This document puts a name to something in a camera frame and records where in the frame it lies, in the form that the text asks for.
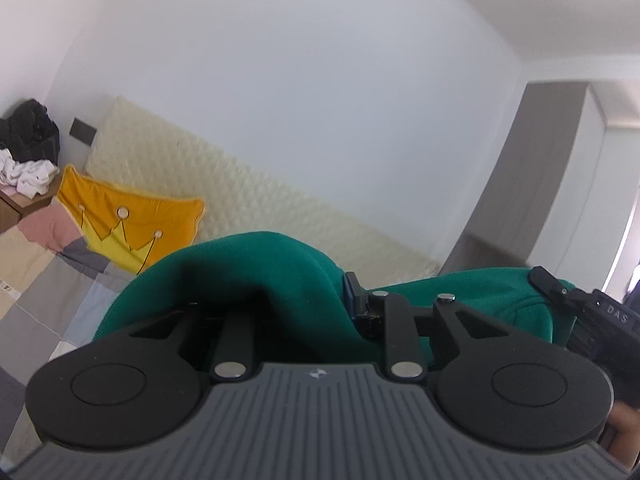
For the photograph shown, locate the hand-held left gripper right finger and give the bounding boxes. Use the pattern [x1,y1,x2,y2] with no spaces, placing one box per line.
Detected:
[343,271,507,382]

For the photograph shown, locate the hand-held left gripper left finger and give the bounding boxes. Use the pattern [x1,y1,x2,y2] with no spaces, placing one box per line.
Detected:
[127,302,261,381]

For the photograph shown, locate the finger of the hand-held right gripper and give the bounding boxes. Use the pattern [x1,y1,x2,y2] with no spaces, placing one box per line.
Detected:
[530,266,581,311]

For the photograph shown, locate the green hoodie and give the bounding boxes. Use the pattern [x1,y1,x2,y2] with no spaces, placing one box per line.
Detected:
[92,231,576,376]

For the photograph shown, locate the person's right forearm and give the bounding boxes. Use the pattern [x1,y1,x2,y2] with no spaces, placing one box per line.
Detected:
[611,402,640,463]

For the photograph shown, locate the yellow crown pillow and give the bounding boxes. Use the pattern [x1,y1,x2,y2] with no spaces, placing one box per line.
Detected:
[57,164,207,276]

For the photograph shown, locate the cream quilted headboard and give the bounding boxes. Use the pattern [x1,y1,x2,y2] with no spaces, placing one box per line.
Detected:
[82,95,443,281]

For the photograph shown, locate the patchwork blanket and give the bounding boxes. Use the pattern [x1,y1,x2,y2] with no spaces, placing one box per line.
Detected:
[0,202,166,471]

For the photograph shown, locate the wooden nightstand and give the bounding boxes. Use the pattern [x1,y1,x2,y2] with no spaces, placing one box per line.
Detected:
[0,172,63,236]

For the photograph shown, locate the white crumpled cloth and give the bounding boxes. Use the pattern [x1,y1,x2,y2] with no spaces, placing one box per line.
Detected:
[0,149,60,198]

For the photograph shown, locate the black cloth heap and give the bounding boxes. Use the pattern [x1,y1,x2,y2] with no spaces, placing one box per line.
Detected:
[0,99,61,166]

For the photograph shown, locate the dark wall switch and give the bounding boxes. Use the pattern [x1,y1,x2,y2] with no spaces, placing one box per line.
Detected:
[70,116,97,147]

